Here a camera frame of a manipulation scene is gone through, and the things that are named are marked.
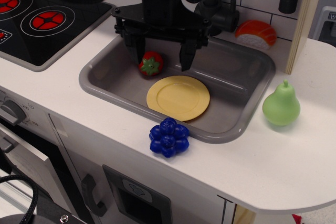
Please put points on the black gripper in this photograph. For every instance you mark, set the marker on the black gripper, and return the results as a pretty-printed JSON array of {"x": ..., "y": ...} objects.
[{"x": 164, "y": 20}]

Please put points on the blue toy blueberries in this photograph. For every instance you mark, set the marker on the blue toy blueberries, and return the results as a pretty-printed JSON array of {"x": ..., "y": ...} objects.
[{"x": 169, "y": 138}]

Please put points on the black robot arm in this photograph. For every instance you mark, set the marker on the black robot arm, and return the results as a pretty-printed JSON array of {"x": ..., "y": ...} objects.
[{"x": 164, "y": 20}]

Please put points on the yellow toy plate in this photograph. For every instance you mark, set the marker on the yellow toy plate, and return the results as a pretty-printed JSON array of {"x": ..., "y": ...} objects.
[{"x": 180, "y": 97}]

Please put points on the grey toy sink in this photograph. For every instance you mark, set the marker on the grey toy sink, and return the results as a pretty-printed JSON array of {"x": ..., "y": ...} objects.
[{"x": 235, "y": 76}]

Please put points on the red toy strawberry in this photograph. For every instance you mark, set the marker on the red toy strawberry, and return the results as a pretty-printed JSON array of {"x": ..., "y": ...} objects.
[{"x": 151, "y": 63}]

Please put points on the dark grey toy faucet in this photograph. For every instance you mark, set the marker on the dark grey toy faucet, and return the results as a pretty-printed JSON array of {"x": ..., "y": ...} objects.
[{"x": 227, "y": 18}]

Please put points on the salmon sushi toy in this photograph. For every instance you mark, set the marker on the salmon sushi toy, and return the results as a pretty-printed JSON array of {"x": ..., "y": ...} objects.
[{"x": 257, "y": 34}]

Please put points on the black toy stovetop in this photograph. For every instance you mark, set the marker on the black toy stovetop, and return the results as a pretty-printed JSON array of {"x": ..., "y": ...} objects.
[{"x": 36, "y": 33}]

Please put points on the green toy pear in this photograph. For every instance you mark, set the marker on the green toy pear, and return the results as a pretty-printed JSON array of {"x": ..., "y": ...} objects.
[{"x": 282, "y": 107}]

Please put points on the grey dishwasher panel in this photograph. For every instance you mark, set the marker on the grey dishwasher panel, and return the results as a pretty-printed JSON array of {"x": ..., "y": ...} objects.
[{"x": 137, "y": 201}]

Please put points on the grey appliance background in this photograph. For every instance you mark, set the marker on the grey appliance background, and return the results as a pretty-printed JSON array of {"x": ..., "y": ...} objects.
[{"x": 325, "y": 28}]

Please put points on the grey oven knob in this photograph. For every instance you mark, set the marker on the grey oven knob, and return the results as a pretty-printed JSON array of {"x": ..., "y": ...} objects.
[{"x": 12, "y": 113}]

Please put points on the wooden side panel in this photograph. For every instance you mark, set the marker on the wooden side panel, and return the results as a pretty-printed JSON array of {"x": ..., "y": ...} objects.
[{"x": 305, "y": 19}]

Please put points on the grey cabinet door handle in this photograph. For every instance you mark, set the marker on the grey cabinet door handle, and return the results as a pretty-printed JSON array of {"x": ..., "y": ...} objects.
[{"x": 88, "y": 185}]

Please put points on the grey oven door handle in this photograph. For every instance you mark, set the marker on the grey oven door handle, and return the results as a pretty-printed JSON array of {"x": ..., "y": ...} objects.
[{"x": 7, "y": 145}]

